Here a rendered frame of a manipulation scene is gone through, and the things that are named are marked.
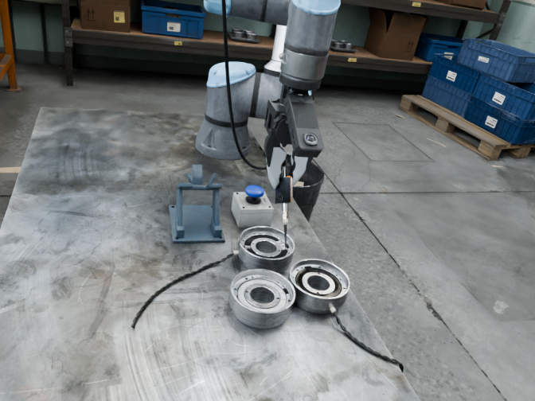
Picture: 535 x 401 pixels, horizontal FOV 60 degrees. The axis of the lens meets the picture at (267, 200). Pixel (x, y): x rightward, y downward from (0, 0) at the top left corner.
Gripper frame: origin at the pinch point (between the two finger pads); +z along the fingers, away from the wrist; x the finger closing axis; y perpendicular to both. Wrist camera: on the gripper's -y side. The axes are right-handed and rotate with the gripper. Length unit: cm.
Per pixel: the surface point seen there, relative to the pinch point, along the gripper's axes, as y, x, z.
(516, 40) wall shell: 348, -354, 17
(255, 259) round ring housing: -10.0, 6.2, 9.7
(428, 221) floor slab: 126, -143, 93
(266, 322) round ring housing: -23.7, 7.4, 10.9
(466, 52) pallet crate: 295, -259, 25
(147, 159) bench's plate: 34.9, 23.6, 13.1
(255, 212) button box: 4.8, 3.1, 9.4
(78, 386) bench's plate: -30.4, 33.5, 13.0
